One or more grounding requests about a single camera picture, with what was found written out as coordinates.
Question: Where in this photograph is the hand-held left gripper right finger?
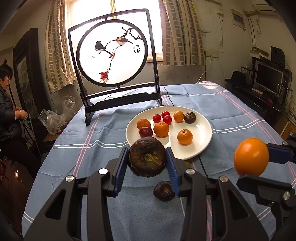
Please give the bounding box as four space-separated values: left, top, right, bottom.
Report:
165 146 270 241

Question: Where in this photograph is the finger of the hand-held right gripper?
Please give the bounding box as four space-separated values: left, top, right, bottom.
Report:
236 175 296 235
265 133 296 164

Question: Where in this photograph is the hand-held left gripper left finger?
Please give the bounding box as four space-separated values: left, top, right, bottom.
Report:
24 146 129 241

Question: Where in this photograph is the dark brown water chestnut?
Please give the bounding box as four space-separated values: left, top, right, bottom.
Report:
128 137 167 178
184 112 196 124
153 180 175 202

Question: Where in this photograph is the orange mandarin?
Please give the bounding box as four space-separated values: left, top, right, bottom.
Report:
177 129 193 145
234 138 270 176
173 110 185 123
137 118 151 130
154 122 169 138

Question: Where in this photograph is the white round plate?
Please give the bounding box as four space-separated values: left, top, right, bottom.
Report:
125 106 212 160

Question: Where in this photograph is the dark red plum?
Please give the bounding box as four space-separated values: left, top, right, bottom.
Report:
139 127 153 138

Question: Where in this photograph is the blue striped tablecloth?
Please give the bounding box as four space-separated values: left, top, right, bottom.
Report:
21 81 290 241

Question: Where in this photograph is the black desk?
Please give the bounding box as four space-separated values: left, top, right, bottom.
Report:
231 85 289 127

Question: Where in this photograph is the computer monitor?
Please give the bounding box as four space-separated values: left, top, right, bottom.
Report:
254 62 284 94

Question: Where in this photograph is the dark wooden side table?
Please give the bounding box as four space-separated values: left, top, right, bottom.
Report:
43 132 60 151

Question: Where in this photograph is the clear plastic bag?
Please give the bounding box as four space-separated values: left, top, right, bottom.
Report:
62 96 77 121

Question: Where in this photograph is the white plastic bag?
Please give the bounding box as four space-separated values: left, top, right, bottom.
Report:
38 109 67 135

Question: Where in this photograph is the black hat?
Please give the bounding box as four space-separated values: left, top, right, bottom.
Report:
225 71 248 86

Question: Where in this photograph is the black speaker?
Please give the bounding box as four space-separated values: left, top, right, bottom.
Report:
270 46 285 66

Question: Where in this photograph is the round bird painting table screen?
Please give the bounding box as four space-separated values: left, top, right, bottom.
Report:
68 9 163 126

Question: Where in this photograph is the dark framed landscape painting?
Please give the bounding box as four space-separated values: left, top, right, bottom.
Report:
13 28 43 118

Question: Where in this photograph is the checked curtain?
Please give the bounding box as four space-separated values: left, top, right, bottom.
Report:
45 0 75 94
158 0 206 66

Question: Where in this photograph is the white air conditioner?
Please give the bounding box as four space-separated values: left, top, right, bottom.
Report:
245 2 278 16

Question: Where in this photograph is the bright window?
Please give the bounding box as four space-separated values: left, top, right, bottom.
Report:
65 0 163 61

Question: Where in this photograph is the small white wall frame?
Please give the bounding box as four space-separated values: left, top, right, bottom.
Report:
231 9 245 29

